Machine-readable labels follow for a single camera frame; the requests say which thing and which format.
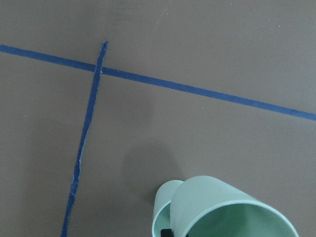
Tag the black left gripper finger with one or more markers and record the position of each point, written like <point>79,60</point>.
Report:
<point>166,233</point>

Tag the mint green cup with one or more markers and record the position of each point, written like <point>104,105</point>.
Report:
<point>204,206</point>
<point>161,213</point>

